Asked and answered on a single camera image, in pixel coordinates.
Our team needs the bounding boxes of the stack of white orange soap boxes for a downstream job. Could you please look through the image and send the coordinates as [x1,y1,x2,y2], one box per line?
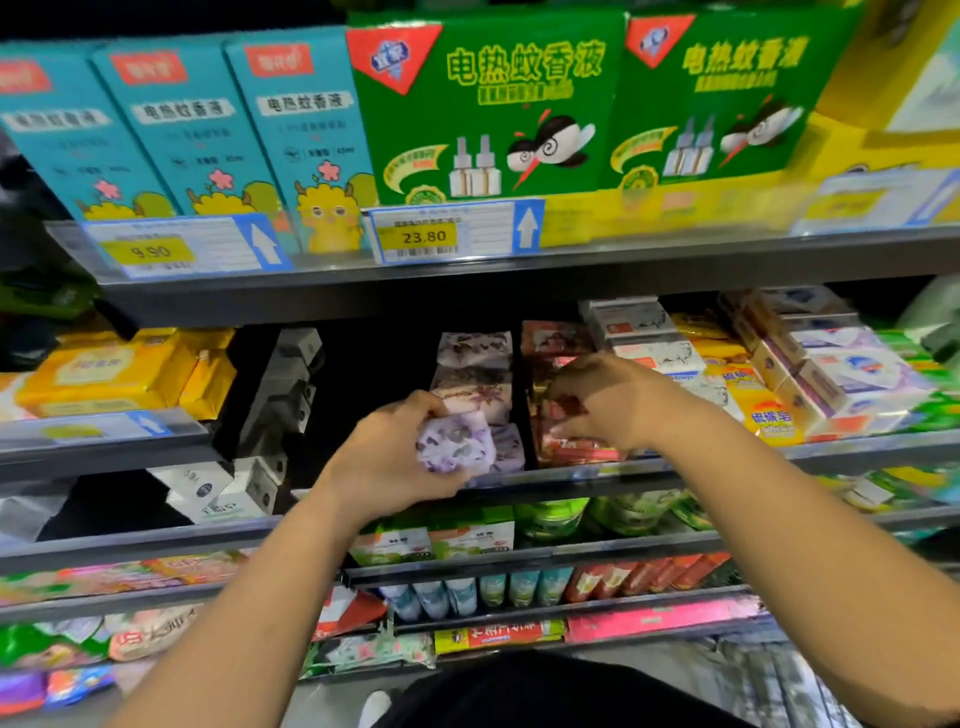
[580,295,707,414]

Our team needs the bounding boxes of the flat yellow box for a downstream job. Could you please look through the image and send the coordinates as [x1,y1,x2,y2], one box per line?
[787,112,960,189]

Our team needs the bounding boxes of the wire basket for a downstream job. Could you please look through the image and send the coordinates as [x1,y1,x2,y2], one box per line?
[705,645,864,728]

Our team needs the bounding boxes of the pink flat pack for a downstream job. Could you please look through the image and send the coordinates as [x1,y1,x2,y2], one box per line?
[565,595,767,647]

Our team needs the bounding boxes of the stack of green soap boxes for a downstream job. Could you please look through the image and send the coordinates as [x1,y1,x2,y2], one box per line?
[877,327,960,434]

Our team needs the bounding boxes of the white blue price strip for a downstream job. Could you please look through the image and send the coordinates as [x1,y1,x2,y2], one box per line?
[0,408,212,449]

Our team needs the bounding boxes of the large yellow box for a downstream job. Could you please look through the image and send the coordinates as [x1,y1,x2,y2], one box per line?
[817,0,960,137]

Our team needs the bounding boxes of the row of pink orange packets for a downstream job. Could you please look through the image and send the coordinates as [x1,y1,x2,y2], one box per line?
[0,550,249,606]

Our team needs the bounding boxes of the stack of white purple soap boxes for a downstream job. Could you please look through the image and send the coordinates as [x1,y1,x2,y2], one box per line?
[720,285,939,440]

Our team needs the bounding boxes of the white printed small cartons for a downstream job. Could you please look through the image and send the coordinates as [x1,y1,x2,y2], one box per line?
[150,457,287,524]

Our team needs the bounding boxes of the teal box pink flower print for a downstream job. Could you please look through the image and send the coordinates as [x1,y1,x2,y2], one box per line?
[90,34,294,219]
[0,42,179,227]

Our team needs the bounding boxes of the stack of yellow soap boxes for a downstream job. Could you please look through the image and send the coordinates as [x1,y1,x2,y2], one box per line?
[670,312,807,449]

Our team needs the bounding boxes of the person's right forearm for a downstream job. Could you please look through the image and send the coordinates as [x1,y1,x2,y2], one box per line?
[660,390,960,728]

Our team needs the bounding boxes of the white plastic pack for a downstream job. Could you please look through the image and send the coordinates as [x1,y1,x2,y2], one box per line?
[0,495,69,549]

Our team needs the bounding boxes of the white floral packet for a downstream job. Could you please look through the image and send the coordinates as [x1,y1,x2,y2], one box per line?
[300,630,437,680]

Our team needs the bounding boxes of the stack of pink soap boxes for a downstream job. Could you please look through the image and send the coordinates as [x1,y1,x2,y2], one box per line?
[520,319,624,467]

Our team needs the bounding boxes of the white hand sanitizer bottle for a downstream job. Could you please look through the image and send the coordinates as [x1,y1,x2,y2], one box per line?
[900,274,960,362]

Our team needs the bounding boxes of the lilac soap box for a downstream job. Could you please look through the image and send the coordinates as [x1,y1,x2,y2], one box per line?
[415,411,498,479]

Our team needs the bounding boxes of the green white carton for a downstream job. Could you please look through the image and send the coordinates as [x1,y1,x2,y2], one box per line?
[432,507,519,560]
[348,517,437,569]

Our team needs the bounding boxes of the green box mosquito print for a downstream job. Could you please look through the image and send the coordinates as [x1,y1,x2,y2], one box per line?
[348,7,629,249]
[600,4,864,234]

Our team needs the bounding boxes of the pile of colourful packets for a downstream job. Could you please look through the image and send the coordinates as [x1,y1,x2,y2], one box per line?
[0,604,197,714]

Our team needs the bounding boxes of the row of red tubes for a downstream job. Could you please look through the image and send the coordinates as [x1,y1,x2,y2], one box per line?
[567,550,737,605]

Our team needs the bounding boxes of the person's left hand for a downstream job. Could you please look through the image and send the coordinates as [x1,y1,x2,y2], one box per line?
[315,390,470,527]

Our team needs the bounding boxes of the white blue price tag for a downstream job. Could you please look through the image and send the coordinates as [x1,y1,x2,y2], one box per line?
[364,198,548,267]
[792,165,960,237]
[82,213,294,282]

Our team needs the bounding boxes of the yellow red flat pack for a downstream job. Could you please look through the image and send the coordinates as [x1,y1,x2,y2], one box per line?
[435,618,569,657]

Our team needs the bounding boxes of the person's left forearm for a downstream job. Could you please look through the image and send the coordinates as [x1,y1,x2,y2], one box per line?
[150,495,384,728]

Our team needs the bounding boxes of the red white packet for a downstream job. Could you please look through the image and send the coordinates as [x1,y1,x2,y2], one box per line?
[312,585,389,644]

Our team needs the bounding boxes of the row of blue white tubes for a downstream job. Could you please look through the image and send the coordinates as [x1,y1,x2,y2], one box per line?
[375,562,579,624]

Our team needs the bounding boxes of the teal box yellow cartoon print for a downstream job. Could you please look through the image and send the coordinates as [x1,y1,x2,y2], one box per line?
[225,27,380,257]

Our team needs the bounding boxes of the person's right hand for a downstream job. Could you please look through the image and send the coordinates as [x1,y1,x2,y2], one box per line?
[543,352,707,459]

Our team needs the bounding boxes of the person's white shoe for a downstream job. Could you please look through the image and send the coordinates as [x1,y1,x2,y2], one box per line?
[357,690,395,728]

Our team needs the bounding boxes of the stack of yellow soap cartons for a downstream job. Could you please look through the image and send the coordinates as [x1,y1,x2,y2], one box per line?
[15,327,239,422]

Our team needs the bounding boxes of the dark green packets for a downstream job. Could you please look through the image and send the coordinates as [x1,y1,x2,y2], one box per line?
[0,270,99,320]

